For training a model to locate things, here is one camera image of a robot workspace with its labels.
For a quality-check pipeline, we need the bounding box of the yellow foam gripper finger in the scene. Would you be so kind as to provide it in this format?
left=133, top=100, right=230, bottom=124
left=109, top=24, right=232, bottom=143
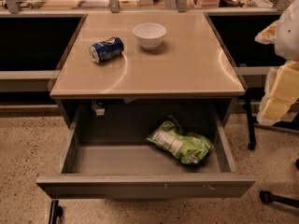
left=254, top=21, right=278, bottom=45
left=258, top=61, right=299, bottom=120

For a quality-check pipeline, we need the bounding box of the green rice chip bag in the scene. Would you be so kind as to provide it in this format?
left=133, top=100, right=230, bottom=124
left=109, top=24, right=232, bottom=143
left=147, top=115, right=212, bottom=165

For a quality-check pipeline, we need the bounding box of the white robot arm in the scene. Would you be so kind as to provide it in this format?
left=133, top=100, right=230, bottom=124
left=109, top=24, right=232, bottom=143
left=255, top=0, right=299, bottom=126

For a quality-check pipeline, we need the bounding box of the open grey drawer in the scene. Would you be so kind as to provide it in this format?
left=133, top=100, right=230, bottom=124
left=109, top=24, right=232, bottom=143
left=36, top=104, right=255, bottom=199

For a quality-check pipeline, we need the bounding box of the black caster wheel leg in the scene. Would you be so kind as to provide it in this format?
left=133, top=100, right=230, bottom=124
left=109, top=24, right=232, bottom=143
left=259, top=190, right=299, bottom=208

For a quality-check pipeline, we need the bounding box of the white ceramic bowl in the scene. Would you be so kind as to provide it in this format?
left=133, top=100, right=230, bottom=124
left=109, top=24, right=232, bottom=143
left=133, top=22, right=166, bottom=50

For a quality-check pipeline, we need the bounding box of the beige top cabinet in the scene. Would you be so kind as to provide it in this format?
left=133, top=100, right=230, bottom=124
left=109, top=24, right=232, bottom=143
left=47, top=10, right=249, bottom=129

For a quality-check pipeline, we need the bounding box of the blue pepsi can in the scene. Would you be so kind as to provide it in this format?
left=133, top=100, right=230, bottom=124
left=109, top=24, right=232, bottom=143
left=89, top=37, right=124, bottom=63

